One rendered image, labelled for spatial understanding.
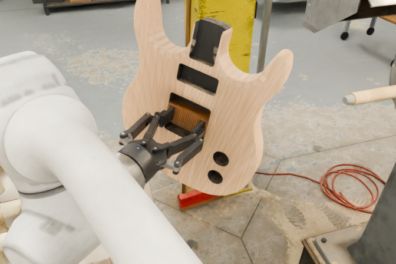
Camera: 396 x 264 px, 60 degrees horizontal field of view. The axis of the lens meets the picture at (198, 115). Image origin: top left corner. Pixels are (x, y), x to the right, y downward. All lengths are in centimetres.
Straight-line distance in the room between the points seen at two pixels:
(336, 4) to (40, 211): 67
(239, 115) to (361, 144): 226
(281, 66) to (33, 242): 46
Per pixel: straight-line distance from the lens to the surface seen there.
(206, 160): 78
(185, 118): 75
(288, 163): 255
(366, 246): 171
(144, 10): 72
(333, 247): 180
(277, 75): 63
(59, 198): 47
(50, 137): 37
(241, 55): 175
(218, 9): 161
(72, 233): 49
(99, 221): 31
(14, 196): 90
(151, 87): 77
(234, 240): 208
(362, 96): 91
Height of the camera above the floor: 171
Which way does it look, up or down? 36 degrees down
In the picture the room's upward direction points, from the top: straight up
